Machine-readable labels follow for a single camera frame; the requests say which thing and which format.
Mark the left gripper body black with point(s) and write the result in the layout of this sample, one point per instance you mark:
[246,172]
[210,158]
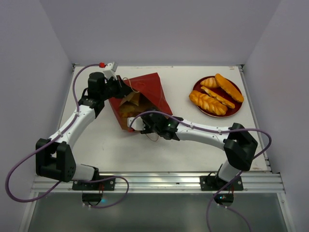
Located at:
[112,89]

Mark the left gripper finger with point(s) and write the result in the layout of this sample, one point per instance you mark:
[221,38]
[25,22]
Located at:
[125,90]
[121,83]

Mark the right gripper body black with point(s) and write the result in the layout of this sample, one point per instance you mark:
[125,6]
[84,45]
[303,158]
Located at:
[146,122]

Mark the triangular fake sandwich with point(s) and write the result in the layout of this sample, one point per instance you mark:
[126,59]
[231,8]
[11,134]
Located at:
[133,98]

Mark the red paper bag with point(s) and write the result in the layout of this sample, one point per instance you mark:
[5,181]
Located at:
[151,97]

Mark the braided fake bread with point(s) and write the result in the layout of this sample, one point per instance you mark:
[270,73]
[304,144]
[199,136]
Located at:
[207,103]

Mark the fake croissant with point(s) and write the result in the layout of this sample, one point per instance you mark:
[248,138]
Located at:
[209,83]

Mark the fake bread slice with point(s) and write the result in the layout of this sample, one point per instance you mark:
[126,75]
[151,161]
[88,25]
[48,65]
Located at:
[218,97]

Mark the long orange bread loaf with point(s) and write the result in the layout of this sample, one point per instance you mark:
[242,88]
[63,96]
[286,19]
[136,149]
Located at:
[229,88]

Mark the small fake toast piece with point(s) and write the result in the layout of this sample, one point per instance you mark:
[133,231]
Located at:
[126,111]

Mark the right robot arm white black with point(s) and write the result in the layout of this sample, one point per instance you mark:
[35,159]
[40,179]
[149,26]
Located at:
[237,143]

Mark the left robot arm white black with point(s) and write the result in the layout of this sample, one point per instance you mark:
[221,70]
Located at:
[54,157]

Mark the red round tray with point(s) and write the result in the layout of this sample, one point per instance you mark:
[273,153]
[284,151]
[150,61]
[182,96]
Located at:
[222,93]

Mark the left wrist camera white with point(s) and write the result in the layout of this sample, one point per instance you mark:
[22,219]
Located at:
[109,70]

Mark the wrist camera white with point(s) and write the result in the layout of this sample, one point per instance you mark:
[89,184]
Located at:
[135,124]
[109,70]

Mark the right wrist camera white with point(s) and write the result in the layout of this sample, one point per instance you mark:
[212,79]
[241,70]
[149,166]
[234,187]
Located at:
[135,124]

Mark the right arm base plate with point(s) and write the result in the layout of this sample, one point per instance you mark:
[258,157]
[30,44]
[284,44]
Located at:
[211,182]

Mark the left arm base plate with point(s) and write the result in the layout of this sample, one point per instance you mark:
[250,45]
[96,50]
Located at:
[101,183]

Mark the aluminium rail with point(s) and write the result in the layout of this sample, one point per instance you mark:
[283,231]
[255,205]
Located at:
[170,182]

